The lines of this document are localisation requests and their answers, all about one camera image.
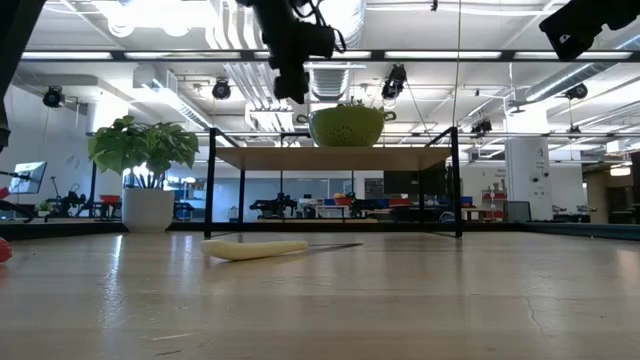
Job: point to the black overhead rig beam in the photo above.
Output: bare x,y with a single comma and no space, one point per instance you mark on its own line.
507,55

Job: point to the white round pillar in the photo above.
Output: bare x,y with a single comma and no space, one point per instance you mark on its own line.
527,175

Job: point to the green leafy plant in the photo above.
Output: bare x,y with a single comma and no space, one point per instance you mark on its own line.
140,147

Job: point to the white plant pot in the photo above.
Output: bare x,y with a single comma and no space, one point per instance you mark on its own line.
148,207

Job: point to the red strawberry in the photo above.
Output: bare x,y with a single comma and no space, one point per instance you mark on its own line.
4,250

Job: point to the computer monitor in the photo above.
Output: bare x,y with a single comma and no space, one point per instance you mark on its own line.
30,176

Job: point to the wooden shelf with black legs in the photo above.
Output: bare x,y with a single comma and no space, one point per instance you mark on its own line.
330,158

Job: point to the black background robot arm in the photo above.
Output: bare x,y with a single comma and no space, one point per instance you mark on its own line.
365,206
275,205

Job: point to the black ceiling camera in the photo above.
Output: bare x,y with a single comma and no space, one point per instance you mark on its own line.
53,97
395,80
577,91
481,126
221,90

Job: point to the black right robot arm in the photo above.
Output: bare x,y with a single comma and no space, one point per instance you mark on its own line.
620,12

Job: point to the green colander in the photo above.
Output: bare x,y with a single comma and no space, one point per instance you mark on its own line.
347,127

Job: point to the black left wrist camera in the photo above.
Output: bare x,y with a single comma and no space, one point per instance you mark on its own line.
320,40

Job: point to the grey box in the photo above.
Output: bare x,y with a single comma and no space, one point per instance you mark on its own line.
516,211

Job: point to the red board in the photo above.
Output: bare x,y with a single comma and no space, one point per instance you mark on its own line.
3,192

